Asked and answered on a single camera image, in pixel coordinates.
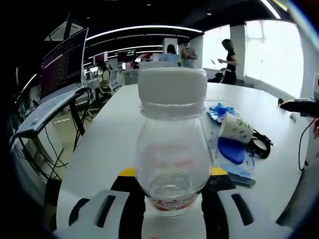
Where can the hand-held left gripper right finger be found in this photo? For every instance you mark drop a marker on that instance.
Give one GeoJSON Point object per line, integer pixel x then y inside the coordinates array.
{"type": "Point", "coordinates": [229, 214]}

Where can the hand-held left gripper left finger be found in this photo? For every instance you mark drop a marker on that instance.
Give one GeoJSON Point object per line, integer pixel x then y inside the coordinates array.
{"type": "Point", "coordinates": [104, 214]}

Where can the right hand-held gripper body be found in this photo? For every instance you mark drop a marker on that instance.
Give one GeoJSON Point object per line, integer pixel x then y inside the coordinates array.
{"type": "Point", "coordinates": [317, 87]}

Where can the blue white wipes packet item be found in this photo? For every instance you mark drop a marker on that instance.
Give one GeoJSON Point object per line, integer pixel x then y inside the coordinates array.
{"type": "Point", "coordinates": [231, 161]}

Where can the white paper cup item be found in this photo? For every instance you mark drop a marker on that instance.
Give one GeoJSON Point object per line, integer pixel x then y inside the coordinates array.
{"type": "Point", "coordinates": [236, 127]}

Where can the blue plastic bag item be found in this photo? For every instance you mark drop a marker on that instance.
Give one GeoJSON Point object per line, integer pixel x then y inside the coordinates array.
{"type": "Point", "coordinates": [219, 110]}

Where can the clear plastic bottle item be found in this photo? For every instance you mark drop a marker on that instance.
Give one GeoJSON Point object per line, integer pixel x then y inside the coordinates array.
{"type": "Point", "coordinates": [172, 124]}

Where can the person's right hand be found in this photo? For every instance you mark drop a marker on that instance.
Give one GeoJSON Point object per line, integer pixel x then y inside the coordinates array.
{"type": "Point", "coordinates": [316, 128]}

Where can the small white object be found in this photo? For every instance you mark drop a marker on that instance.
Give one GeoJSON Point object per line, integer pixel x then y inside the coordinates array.
{"type": "Point", "coordinates": [293, 117]}

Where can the grey mesh chair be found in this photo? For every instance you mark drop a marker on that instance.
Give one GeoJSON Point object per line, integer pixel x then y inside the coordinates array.
{"type": "Point", "coordinates": [299, 189]}

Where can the white table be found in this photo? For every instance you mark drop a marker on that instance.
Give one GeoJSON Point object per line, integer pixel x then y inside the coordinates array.
{"type": "Point", "coordinates": [109, 139]}

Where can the grey standing desk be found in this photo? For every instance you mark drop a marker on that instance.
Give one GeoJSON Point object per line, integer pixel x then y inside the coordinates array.
{"type": "Point", "coordinates": [45, 112]}

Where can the dark computer monitor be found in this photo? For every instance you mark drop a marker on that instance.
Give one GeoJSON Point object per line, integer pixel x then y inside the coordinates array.
{"type": "Point", "coordinates": [62, 64]}

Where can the long ceiling light strip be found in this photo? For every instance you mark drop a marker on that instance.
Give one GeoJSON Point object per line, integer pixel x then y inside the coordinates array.
{"type": "Point", "coordinates": [144, 31]}

